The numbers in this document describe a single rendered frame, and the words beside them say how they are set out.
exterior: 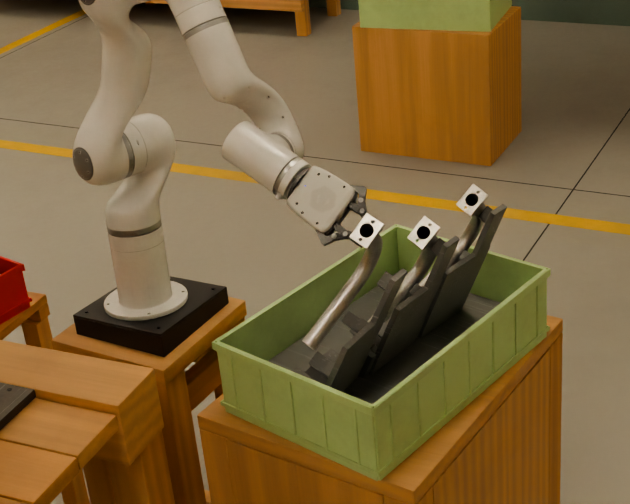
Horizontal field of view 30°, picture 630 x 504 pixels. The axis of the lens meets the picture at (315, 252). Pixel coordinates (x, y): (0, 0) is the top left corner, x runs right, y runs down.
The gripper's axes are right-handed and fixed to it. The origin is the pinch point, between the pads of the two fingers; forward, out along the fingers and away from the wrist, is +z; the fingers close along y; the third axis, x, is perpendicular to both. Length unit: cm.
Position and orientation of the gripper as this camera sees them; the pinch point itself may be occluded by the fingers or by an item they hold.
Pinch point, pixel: (365, 231)
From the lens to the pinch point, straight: 211.1
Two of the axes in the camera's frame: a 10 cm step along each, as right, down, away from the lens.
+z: 7.8, 5.6, -2.7
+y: 6.0, -8.0, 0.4
